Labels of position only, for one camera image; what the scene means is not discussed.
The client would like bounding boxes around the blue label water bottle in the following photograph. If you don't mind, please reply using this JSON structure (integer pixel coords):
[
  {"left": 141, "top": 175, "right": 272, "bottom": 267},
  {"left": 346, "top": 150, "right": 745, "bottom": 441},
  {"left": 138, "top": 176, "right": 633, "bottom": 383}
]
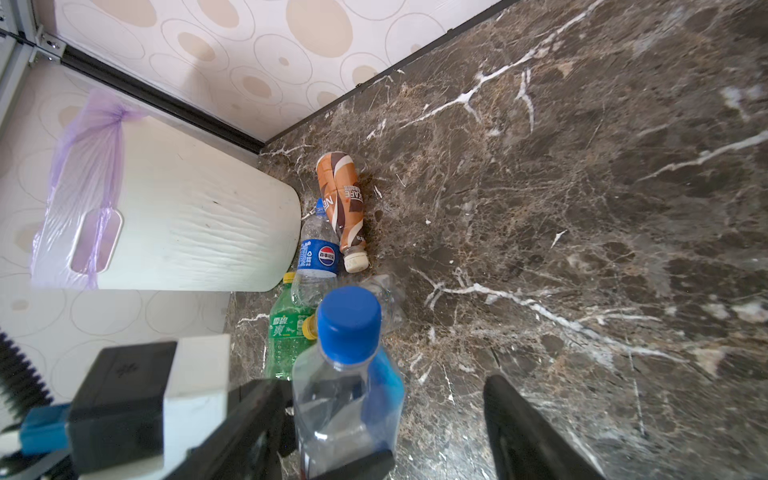
[{"left": 291, "top": 199, "right": 342, "bottom": 308}]

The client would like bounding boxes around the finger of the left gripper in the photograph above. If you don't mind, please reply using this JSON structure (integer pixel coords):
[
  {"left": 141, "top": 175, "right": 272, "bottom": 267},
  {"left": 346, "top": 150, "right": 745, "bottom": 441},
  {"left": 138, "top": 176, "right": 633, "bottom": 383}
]
[{"left": 315, "top": 450, "right": 396, "bottom": 480}]

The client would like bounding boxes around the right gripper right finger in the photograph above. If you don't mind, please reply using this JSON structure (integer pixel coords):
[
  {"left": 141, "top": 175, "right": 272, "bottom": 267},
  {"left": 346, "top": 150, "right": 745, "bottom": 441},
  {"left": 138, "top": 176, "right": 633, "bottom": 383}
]
[{"left": 483, "top": 374, "right": 603, "bottom": 480}]

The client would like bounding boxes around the green plastic soda bottle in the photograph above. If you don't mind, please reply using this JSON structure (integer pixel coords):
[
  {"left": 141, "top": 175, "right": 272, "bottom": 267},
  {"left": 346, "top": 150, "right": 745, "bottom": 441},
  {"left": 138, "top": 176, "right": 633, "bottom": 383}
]
[{"left": 265, "top": 272, "right": 315, "bottom": 380}]

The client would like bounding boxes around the pink bin liner bag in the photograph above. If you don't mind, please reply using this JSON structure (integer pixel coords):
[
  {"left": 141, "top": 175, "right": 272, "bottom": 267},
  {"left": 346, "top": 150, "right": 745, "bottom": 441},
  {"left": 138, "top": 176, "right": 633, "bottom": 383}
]
[{"left": 30, "top": 90, "right": 145, "bottom": 290}]

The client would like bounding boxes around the black frame post left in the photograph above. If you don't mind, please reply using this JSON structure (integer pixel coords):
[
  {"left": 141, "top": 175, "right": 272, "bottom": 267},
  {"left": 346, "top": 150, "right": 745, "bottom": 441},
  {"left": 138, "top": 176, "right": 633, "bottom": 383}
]
[{"left": 0, "top": 26, "right": 265, "bottom": 154}]

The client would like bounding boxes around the crushed bottle pink label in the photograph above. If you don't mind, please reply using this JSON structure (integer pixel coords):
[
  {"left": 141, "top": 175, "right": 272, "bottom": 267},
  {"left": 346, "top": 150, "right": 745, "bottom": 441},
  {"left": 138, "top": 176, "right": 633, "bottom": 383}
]
[{"left": 292, "top": 286, "right": 405, "bottom": 479}]

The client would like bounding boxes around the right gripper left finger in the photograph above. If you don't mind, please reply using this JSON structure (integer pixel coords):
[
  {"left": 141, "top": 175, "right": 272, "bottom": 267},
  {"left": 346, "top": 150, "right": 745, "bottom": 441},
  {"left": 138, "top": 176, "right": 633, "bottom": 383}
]
[{"left": 167, "top": 379, "right": 294, "bottom": 479}]

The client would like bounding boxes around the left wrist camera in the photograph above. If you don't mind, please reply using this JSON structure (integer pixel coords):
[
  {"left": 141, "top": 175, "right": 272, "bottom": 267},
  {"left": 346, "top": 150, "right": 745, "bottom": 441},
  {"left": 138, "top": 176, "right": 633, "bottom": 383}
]
[{"left": 1, "top": 334, "right": 230, "bottom": 479}]

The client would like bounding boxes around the clear bottle red label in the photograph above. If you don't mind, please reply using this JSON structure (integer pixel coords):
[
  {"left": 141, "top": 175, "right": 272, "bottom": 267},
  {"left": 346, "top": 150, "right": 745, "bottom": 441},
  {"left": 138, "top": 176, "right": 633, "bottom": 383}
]
[{"left": 291, "top": 274, "right": 405, "bottom": 341}]

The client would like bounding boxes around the white plastic waste bin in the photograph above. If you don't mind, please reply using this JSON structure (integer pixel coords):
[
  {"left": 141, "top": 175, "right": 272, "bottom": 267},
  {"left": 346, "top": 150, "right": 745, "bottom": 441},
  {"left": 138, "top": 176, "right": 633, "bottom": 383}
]
[{"left": 68, "top": 116, "right": 302, "bottom": 293}]

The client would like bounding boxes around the aluminium frame bar left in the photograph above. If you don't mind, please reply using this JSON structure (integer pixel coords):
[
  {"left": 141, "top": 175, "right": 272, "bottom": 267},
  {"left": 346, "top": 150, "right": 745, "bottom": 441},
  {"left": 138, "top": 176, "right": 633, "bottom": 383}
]
[{"left": 1, "top": 0, "right": 38, "bottom": 131}]

